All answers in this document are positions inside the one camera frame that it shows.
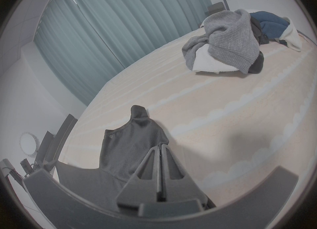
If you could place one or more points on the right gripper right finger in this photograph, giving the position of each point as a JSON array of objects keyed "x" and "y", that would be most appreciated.
[{"x": 178, "y": 186}]

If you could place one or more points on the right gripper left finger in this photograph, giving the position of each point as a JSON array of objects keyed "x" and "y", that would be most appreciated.
[{"x": 146, "y": 181}]

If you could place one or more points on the black T-shirt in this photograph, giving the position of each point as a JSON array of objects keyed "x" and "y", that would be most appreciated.
[{"x": 128, "y": 148}]

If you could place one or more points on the bed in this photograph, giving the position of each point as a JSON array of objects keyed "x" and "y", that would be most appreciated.
[{"x": 223, "y": 111}]

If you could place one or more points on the pile of clothes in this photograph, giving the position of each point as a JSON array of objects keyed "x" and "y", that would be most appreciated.
[{"x": 230, "y": 40}]

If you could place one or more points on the blue-green curtain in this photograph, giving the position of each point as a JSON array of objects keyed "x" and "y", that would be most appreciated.
[
  {"x": 148, "y": 7},
  {"x": 74, "y": 49}
]

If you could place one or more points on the grey bedside table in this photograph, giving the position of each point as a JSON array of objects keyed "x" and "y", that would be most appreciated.
[{"x": 215, "y": 7}]

